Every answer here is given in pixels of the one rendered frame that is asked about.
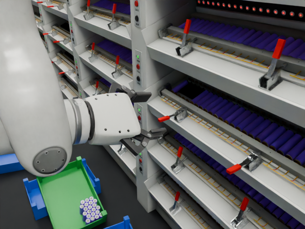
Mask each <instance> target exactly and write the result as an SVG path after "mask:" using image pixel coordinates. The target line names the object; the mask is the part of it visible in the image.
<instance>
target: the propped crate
mask: <svg viewBox="0 0 305 229"><path fill-rule="evenodd" d="M36 180H37V183H38V186H39V189H40V192H41V195H42V197H43V200H44V204H45V206H46V210H47V212H48V215H49V218H50V221H51V224H52V227H53V229H91V228H93V227H95V226H97V225H100V224H102V223H104V222H106V218H107V212H106V210H104V209H103V206H102V204H101V202H100V200H99V198H98V195H97V193H96V191H95V189H94V187H93V185H92V182H91V180H90V178H89V176H88V174H87V172H86V169H85V167H84V165H83V163H82V159H81V156H79V157H76V161H73V162H70V163H68V165H67V166H66V167H65V168H64V169H63V170H62V171H61V172H59V173H58V174H56V175H53V176H50V177H38V176H36ZM91 196H92V197H93V199H96V200H97V206H100V213H101V215H102V218H100V219H98V220H96V221H94V222H92V223H90V224H88V225H85V222H84V221H83V220H82V217H83V215H81V214H80V213H79V207H80V202H81V200H84V201H85V199H86V198H88V199H89V198H90V197H91Z"/></svg>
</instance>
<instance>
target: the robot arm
mask: <svg viewBox="0 0 305 229"><path fill-rule="evenodd" d="M116 91H117V92H119V93H116ZM151 96H152V93H151V92H135V90H130V89H129V88H127V87H126V86H124V85H122V86H121V85H120V84H118V83H115V82H113V83H112V84H111V86H110V89H109V92H108V94H101V95H95V96H91V97H88V98H84V99H63V95H62V91H61V88H60V85H59V81H58V78H57V75H56V73H55V70H54V67H53V65H52V62H51V60H50V57H49V55H48V52H47V50H46V48H45V46H44V44H43V41H42V39H41V37H40V34H39V31H38V28H37V24H36V20H35V16H34V11H33V7H32V3H31V0H0V155H5V154H15V155H16V157H17V159H18V161H19V163H20V164H21V165H22V167H23V168H24V169H25V170H27V171H28V172H29V173H31V174H33V175H35V176H38V177H50V176H53V175H56V174H58V173H59V172H61V171H62V170H63V169H64V168H65V167H66V166H67V165H68V163H69V161H70V158H71V155H72V147H73V146H72V145H75V144H85V143H86V142H87V140H88V142H89V144H93V145H118V144H123V145H124V146H125V147H126V148H127V149H128V150H129V151H130V152H131V153H132V154H133V155H135V156H138V155H139V154H140V153H141V152H142V151H143V150H144V148H145V147H146V146H147V145H148V143H149V141H150V140H154V139H160V138H162V137H163V134H164V133H165V132H166V131H167V129H166V128H159V129H152V130H150V131H149V132H148V131H146V130H144V129H142V128H140V124H139V122H138V119H137V116H136V113H135V111H134V108H133V105H132V102H133V103H139V102H147V101H148V99H149V98H150V97H151ZM133 139H136V140H138V141H140V144H139V145H138V146H137V145H135V144H134V143H133Z"/></svg>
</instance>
